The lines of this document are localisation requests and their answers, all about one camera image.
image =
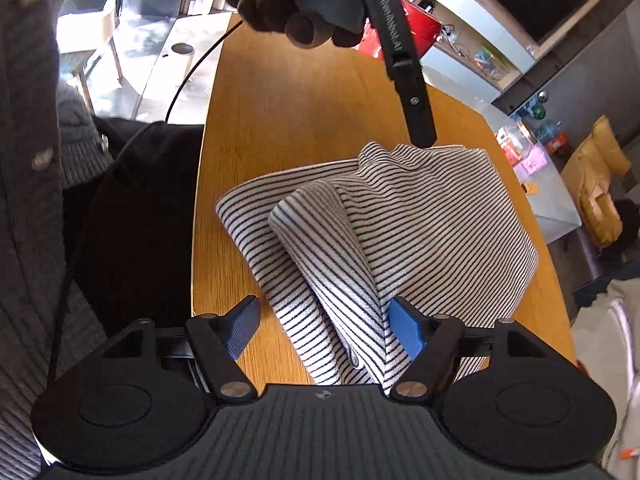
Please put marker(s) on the person's black trousers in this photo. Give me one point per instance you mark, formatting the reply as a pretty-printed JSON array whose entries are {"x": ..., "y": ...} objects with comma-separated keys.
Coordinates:
[{"x": 135, "y": 220}]

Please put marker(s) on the person's grey knit cardigan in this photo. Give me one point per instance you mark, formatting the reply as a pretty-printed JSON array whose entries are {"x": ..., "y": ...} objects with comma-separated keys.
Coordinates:
[{"x": 30, "y": 110}]

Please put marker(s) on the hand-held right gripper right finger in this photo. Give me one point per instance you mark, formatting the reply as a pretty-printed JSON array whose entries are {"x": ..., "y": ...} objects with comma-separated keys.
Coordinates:
[{"x": 407, "y": 331}]

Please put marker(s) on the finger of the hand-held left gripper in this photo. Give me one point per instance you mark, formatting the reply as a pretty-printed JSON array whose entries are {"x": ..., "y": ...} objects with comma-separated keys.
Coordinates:
[{"x": 400, "y": 55}]

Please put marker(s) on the glass side table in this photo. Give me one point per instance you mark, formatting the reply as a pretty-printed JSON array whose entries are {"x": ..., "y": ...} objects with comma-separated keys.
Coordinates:
[{"x": 537, "y": 180}]

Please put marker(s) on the person's left hand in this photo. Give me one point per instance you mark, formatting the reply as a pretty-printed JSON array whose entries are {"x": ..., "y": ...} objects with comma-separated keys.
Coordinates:
[{"x": 270, "y": 10}]

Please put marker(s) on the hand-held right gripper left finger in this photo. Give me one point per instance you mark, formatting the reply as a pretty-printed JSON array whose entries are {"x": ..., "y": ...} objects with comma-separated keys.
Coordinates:
[{"x": 242, "y": 329}]

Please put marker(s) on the white television cabinet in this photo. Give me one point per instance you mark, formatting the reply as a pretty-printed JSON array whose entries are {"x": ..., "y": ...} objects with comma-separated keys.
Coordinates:
[{"x": 475, "y": 20}]

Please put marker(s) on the pink packet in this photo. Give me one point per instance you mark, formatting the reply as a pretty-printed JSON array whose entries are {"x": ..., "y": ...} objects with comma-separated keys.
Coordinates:
[{"x": 532, "y": 165}]

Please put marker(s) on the beige chair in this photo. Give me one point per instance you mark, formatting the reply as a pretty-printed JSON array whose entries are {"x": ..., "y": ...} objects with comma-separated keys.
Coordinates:
[{"x": 87, "y": 25}]

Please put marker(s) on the white desk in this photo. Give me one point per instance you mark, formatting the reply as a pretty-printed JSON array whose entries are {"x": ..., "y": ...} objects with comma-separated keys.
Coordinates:
[{"x": 165, "y": 65}]

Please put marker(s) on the white cloth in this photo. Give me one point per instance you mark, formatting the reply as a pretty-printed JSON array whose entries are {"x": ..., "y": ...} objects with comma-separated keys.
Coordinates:
[{"x": 607, "y": 360}]

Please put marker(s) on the yellow cushioned chair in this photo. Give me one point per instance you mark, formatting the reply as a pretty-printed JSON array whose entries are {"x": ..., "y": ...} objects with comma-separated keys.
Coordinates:
[{"x": 600, "y": 180}]

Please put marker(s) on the black white striped shirt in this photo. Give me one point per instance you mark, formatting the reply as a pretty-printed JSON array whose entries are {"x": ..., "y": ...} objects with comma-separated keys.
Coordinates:
[{"x": 440, "y": 220}]

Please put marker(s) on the green ball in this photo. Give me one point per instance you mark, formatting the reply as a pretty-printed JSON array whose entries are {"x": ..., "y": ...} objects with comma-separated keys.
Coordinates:
[{"x": 538, "y": 111}]

